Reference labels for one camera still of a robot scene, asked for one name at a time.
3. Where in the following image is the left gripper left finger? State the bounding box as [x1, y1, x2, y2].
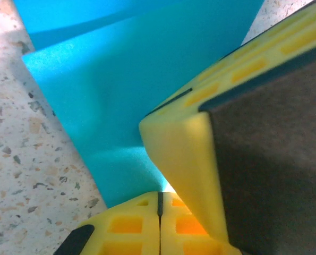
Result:
[53, 191, 161, 255]

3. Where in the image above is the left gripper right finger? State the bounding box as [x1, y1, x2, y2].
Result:
[160, 191, 243, 255]

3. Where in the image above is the blue cloth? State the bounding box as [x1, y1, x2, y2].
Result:
[13, 0, 264, 210]

